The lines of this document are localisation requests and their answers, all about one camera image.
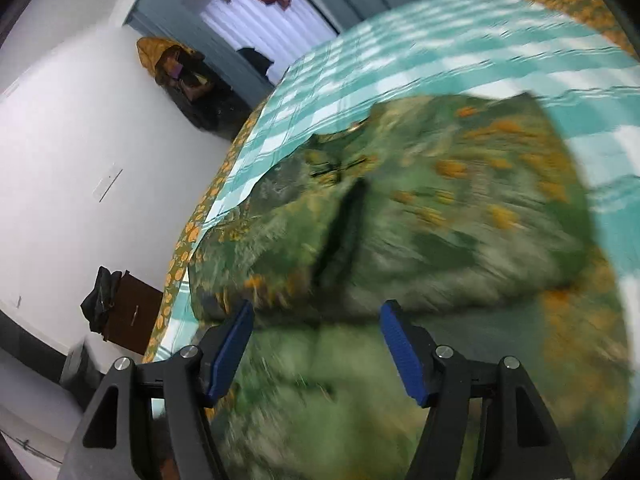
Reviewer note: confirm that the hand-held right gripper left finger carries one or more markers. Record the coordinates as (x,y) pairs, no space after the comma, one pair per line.
(227,355)

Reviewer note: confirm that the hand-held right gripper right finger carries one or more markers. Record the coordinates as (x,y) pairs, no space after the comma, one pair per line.
(405,355)

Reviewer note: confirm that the green patterned padded jacket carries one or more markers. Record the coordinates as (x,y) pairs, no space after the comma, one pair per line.
(425,240)

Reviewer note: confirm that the dark wooden cabinet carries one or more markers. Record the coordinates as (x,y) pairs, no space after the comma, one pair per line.
(137,312)

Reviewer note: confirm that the orange floral bedsheet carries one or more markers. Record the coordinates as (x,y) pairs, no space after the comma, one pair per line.
(192,232)

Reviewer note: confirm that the black bag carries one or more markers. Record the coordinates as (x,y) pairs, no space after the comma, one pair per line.
(102,297)

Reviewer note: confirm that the black bin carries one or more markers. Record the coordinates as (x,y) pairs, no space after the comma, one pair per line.
(82,375)

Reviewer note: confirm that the black hanging garment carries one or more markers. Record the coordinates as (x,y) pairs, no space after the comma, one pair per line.
(256,62)

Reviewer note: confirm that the yellow hooded garment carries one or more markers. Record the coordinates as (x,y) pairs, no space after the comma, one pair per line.
(152,55)

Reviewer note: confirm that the teal checked blanket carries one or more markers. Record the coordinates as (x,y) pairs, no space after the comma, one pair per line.
(450,35)

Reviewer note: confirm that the white sheer curtain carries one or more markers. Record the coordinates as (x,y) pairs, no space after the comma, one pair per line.
(280,30)

